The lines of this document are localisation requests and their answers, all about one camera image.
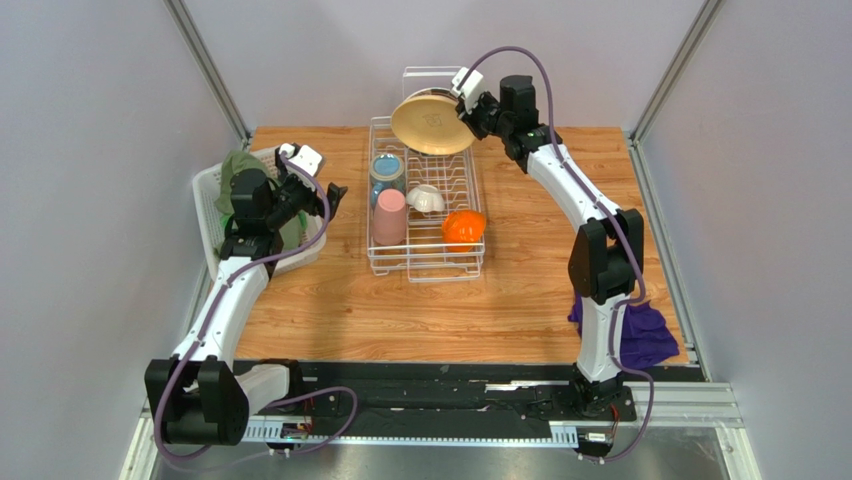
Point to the white wire dish rack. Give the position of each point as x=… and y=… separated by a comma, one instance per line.
x=422, y=255

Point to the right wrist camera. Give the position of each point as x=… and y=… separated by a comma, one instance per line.
x=467, y=87

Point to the white plastic basket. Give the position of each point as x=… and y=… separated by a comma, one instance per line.
x=211, y=220

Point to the pink cup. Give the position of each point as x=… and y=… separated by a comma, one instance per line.
x=390, y=218

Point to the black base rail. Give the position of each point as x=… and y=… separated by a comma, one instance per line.
x=469, y=404

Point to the blue butterfly mug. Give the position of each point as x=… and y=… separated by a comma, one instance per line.
x=387, y=171

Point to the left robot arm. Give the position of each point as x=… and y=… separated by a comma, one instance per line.
x=195, y=396

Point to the beige plate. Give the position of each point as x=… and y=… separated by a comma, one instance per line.
x=429, y=124

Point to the orange bowl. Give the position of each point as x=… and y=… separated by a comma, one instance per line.
x=462, y=229

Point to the purple cloth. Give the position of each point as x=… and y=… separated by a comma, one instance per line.
x=646, y=340

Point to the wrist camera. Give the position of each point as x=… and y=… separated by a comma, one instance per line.
x=467, y=87
x=308, y=160

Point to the white flower-shaped bowl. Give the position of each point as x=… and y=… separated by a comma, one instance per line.
x=426, y=199

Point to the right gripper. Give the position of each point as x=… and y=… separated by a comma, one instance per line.
x=470, y=117

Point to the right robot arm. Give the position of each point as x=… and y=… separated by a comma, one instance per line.
x=605, y=263

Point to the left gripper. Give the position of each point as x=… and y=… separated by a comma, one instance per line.
x=314, y=206

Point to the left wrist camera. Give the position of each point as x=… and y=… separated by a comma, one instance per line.
x=308, y=160

